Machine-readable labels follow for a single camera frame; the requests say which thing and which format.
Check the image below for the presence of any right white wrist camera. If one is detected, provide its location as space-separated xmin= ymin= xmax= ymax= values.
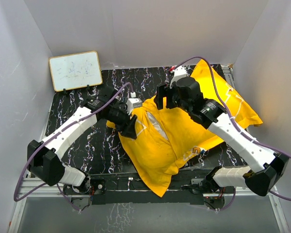
xmin=169 ymin=66 xmax=188 ymax=89

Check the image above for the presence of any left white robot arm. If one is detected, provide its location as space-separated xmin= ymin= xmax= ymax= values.
xmin=27 ymin=86 xmax=142 ymax=194

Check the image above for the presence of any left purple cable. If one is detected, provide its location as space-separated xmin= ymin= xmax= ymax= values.
xmin=14 ymin=82 xmax=134 ymax=211

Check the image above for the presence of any small whiteboard wooden frame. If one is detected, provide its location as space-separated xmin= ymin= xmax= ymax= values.
xmin=48 ymin=51 xmax=103 ymax=92

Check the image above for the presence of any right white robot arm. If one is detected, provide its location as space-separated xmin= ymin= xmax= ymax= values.
xmin=154 ymin=77 xmax=289 ymax=197

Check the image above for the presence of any aluminium frame rail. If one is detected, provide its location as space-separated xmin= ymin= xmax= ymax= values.
xmin=7 ymin=64 xmax=291 ymax=233

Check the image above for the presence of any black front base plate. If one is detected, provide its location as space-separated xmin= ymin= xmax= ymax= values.
xmin=63 ymin=169 xmax=236 ymax=206

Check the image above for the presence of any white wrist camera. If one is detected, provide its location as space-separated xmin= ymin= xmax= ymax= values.
xmin=169 ymin=66 xmax=188 ymax=89
xmin=126 ymin=92 xmax=143 ymax=115

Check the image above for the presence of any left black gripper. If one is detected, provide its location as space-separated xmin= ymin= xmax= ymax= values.
xmin=105 ymin=105 xmax=136 ymax=138

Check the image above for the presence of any white pillow insert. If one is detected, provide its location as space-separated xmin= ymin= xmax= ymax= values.
xmin=146 ymin=112 xmax=169 ymax=141

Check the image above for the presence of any yellow Pikachu pillowcase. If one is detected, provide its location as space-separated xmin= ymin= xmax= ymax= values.
xmin=119 ymin=60 xmax=263 ymax=197

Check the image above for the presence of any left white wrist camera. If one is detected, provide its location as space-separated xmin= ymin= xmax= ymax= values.
xmin=126 ymin=92 xmax=143 ymax=115

